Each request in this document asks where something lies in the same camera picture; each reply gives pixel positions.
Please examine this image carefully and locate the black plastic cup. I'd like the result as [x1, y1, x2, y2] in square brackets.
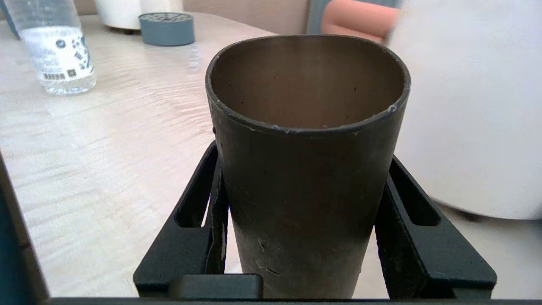
[205, 34, 411, 299]

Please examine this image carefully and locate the dark drink dispenser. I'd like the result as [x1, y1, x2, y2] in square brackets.
[94, 0, 185, 31]

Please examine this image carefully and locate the clear plastic water bottle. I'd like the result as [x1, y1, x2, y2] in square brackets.
[2, 0, 97, 96]

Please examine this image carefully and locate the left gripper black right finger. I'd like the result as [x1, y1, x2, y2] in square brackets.
[375, 155, 497, 299]

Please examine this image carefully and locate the round perforated metal drip tray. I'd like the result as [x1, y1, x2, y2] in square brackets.
[138, 12, 195, 46]

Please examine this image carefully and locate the clear water dispenser white base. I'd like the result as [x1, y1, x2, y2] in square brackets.
[383, 0, 542, 221]

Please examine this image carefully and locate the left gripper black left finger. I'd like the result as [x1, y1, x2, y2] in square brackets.
[133, 141, 230, 298]

